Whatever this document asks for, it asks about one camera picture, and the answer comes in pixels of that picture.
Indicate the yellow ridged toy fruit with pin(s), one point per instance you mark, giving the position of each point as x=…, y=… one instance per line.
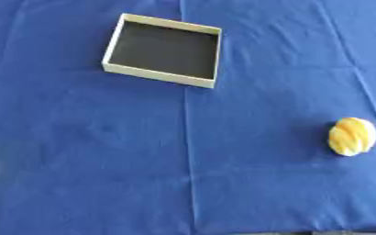
x=352, y=136

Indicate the tan cardboard box, dark inside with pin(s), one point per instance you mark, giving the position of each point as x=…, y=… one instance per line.
x=164, y=50

